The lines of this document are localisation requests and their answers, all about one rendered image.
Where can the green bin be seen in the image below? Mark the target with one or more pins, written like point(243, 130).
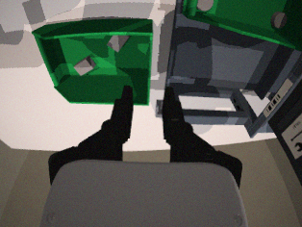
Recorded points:
point(252, 18)
point(72, 42)

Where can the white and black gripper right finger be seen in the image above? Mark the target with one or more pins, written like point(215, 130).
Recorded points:
point(187, 147)

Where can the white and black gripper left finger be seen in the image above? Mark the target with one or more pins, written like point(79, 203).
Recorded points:
point(102, 145)

